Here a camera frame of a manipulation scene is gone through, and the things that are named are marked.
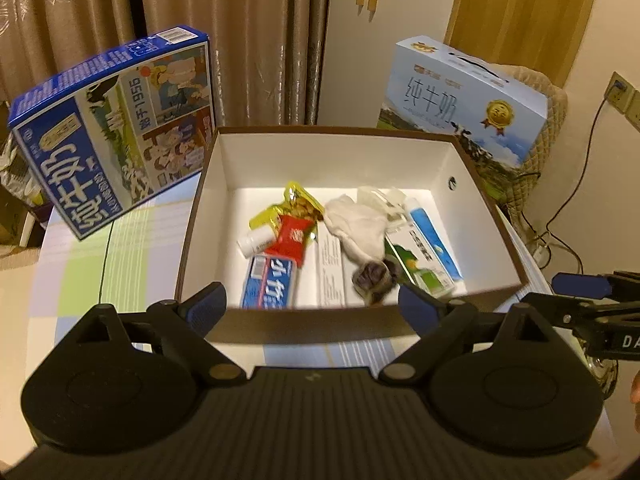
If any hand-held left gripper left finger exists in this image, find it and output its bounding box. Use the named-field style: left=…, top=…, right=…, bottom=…
left=65, top=281, right=248, bottom=389

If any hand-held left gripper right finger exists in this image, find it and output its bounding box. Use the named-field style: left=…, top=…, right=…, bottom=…
left=377, top=282, right=571, bottom=387

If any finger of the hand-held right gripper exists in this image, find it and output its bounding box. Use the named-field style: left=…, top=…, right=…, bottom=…
left=552, top=269, right=640, bottom=300
left=519, top=291, right=640, bottom=327

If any small green milk carton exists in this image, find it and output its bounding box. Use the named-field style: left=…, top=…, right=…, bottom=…
left=384, top=230, right=457, bottom=297

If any dark hair scrunchie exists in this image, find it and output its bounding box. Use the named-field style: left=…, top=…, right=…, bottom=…
left=351, top=257, right=401, bottom=303

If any blue toothpaste box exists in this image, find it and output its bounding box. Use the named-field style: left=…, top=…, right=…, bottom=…
left=239, top=252, right=301, bottom=310

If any brown cardboard box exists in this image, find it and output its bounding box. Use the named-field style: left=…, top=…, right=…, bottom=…
left=175, top=126, right=528, bottom=346

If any blue tube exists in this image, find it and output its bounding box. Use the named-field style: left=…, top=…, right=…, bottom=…
left=400, top=197, right=463, bottom=283

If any white medicine box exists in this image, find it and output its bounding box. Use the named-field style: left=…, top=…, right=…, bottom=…
left=316, top=227, right=358, bottom=307

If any white knit cloth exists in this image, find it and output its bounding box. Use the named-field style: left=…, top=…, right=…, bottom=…
left=324, top=194, right=401, bottom=263

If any small red tube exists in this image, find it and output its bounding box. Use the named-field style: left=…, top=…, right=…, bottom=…
left=236, top=214, right=308, bottom=268

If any white hair claw clip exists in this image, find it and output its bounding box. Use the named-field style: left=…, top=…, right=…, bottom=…
left=356, top=186, right=408, bottom=216

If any yellow-green snack packet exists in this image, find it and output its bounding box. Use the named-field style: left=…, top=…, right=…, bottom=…
left=249, top=181, right=325, bottom=241

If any steel kettle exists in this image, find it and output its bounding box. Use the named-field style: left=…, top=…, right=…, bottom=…
left=582, top=345, right=621, bottom=401

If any white power strip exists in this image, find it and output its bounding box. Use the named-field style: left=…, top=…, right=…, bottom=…
left=527, top=237, right=553, bottom=268

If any chair with quilted cover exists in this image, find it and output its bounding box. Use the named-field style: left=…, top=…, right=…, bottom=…
left=492, top=62, right=568, bottom=216

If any dark blue milk carton box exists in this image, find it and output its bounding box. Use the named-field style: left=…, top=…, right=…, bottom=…
left=7, top=25, right=218, bottom=242

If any light blue milk carton box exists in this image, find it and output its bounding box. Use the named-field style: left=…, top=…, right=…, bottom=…
left=376, top=35, right=548, bottom=196

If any small open cardboard box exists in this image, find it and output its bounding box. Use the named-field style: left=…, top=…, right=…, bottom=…
left=0, top=195, right=36, bottom=248

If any clear plastic bag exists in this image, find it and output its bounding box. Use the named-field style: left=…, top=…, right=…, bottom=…
left=0, top=142, right=48, bottom=208

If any brown patterned curtain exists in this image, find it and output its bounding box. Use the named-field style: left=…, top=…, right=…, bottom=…
left=0, top=0, right=333, bottom=126

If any tan curtain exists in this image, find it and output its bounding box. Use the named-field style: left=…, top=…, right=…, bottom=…
left=445, top=0, right=603, bottom=88

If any grey charger cable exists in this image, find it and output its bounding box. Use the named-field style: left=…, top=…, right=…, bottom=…
left=520, top=92, right=618, bottom=246

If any wall socket with plug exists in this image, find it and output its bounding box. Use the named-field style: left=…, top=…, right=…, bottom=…
left=605, top=71, right=632, bottom=111

